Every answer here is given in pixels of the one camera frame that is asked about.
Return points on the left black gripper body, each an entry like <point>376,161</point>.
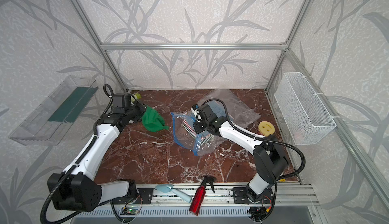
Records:
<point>135,111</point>

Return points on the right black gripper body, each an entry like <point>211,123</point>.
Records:
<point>200,126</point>

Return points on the green tank top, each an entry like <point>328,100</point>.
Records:
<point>153,121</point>

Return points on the clear vacuum bag blue zip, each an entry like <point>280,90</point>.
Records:
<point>206,143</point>

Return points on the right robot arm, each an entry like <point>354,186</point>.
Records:
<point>270,160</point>

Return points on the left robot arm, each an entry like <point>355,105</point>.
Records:
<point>75,189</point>

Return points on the blue garment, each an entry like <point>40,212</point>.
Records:
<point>217,108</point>

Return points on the potted plant white pot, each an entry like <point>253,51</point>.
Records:
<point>136,96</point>

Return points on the striped folded garment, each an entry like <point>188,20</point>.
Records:
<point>188,126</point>

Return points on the yellow smiley sponge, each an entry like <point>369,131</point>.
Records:
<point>266,128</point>

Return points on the light blue brush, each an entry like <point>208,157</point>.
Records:
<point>167,188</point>

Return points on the red spray bottle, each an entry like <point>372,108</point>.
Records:
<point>200,194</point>

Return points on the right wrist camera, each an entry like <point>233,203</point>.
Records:
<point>195,109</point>

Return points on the clear plastic wall shelf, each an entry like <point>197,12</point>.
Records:
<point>51,120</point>

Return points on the white wire basket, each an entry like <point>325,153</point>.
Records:
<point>304,113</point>

